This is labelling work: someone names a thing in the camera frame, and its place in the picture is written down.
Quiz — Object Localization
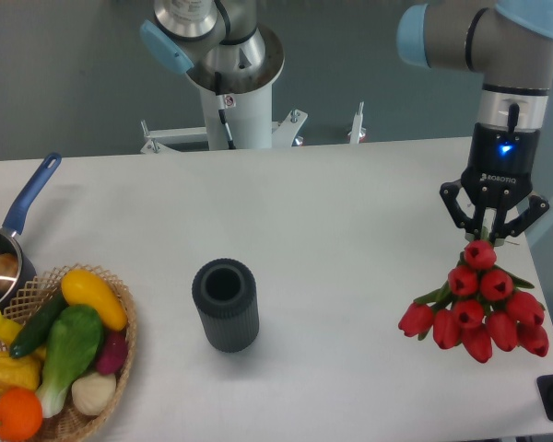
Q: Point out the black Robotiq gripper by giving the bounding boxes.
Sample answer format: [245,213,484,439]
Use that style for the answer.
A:
[440,123,549,246]

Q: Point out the red tulip bouquet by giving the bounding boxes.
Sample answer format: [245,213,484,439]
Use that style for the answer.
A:
[398,230,550,364]

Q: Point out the dark grey ribbed vase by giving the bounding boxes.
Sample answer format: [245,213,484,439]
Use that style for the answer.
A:
[192,258,260,353]

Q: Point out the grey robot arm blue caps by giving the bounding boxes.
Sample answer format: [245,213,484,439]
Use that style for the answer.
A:
[140,1,553,244]

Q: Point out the purple red onion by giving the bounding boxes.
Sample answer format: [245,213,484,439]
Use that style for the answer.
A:
[95,331,128,375]

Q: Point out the woven wicker basket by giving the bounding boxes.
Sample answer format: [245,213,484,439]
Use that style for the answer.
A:
[0,264,137,441]

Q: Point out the yellow squash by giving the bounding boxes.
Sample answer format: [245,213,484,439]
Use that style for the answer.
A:
[61,269,128,332]

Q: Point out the green bok choy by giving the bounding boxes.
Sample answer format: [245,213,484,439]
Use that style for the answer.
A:
[36,305,104,419]

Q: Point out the white garlic bulb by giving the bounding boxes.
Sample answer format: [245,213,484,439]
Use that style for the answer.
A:
[71,372,117,416]

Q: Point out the dark green cucumber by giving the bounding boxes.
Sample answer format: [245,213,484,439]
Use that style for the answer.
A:
[9,291,68,359]

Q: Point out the small yellow pepper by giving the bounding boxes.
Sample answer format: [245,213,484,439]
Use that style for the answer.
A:
[0,310,23,346]

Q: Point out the yellow gourd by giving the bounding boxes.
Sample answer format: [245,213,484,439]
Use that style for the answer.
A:
[0,351,41,396]

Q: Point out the orange fruit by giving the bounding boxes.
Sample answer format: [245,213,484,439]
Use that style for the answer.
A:
[0,388,43,441]

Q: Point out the white metal base frame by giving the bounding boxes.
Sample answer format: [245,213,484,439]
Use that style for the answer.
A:
[140,100,367,154]

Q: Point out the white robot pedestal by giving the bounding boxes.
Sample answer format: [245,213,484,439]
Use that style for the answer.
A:
[187,24,285,151]

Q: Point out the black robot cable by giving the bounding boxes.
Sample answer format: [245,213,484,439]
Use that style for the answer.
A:
[214,71,237,150]

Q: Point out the blue handled saucepan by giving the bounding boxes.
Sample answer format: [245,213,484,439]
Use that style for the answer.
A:
[0,153,62,310]

